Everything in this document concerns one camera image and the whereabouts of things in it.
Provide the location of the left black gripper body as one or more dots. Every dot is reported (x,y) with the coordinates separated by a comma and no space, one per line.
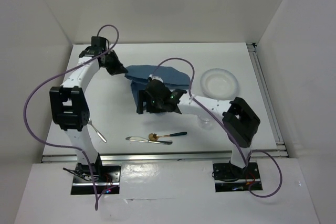
(106,56)

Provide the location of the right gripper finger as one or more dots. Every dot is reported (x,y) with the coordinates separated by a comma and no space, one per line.
(150,108)
(141,104)

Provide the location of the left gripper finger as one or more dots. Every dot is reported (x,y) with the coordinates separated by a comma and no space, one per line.
(116,67)
(109,67)

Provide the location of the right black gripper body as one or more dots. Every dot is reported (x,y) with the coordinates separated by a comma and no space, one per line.
(156,102)

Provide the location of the blue cloth napkin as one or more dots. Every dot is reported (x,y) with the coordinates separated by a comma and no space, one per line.
(139,74)

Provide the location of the white bowl plate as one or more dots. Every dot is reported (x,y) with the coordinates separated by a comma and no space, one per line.
(219,84)

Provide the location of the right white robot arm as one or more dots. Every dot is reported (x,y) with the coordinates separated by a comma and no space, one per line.
(235,117)

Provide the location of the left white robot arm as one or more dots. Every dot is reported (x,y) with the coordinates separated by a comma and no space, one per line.
(69,106)

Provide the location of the silver table knife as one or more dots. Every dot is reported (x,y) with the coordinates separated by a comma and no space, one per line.
(145,140)

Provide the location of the clear drinking glass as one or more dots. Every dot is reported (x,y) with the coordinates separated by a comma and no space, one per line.
(205,123)

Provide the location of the silver fork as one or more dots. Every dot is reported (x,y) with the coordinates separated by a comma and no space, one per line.
(97,131)

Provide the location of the gold spoon green handle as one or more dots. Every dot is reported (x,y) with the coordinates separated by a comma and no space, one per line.
(155,137)

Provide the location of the aluminium front rail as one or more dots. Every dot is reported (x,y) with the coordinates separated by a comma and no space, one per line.
(164,157)

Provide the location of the aluminium rail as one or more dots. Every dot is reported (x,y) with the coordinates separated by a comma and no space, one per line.
(281,150)
(164,157)

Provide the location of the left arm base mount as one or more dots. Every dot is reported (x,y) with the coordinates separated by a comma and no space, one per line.
(107,183)

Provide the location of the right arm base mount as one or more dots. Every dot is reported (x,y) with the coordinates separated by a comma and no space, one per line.
(228,178)

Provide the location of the aluminium right side rail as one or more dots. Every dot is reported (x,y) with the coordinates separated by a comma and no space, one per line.
(281,150)

